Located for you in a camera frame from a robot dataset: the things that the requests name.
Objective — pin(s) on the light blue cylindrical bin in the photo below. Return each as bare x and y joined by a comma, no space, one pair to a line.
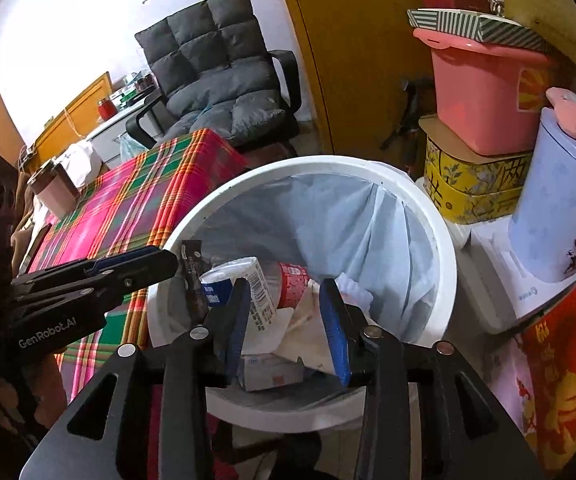
552,210

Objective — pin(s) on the white yogurt cup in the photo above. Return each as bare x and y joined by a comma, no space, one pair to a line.
253,280

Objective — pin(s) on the plaid tablecloth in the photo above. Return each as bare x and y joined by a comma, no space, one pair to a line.
133,195

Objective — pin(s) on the red jar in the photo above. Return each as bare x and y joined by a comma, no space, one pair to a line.
106,109

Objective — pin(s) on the wooden bed headboard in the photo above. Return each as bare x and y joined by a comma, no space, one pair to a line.
78,115

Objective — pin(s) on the white trash bin with liner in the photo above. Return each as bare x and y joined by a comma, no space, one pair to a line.
440,280

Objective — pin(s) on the pink mug with brown lid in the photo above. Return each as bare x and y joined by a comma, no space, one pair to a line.
58,192

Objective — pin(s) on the white foam fruit net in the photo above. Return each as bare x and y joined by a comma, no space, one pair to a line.
355,290

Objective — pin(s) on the red flat box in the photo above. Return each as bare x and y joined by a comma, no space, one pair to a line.
447,0

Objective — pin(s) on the green box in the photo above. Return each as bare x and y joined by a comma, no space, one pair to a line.
129,95

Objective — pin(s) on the red and gold banner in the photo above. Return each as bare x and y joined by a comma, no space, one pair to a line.
567,385

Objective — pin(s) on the yellow wooden wardrobe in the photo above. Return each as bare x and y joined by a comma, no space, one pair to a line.
357,60

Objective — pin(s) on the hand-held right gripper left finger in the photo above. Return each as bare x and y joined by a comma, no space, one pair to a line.
238,330

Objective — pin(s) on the yellow patterned box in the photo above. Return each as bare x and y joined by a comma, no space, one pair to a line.
472,190

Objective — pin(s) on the pink milk carton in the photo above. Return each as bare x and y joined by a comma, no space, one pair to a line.
273,370

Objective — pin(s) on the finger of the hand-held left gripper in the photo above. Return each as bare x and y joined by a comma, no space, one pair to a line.
123,256
143,267

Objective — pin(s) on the pale plastic bag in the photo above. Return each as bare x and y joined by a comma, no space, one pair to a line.
130,152

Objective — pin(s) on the beige paper bag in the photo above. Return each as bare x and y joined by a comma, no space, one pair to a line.
308,330

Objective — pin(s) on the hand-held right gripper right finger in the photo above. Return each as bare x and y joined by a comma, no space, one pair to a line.
335,335

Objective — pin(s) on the white bedding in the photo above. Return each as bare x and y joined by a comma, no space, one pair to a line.
80,157

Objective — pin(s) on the brown snack wrapper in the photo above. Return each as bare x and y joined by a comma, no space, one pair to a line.
193,280

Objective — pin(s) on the pink plastic storage box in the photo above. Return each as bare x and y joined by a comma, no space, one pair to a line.
482,105

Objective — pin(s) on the white appliance box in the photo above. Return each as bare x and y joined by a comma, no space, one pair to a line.
502,280

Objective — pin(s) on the grey padded chair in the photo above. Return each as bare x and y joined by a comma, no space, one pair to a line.
208,60

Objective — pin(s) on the white bedside cabinet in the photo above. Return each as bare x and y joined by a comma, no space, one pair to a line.
113,132

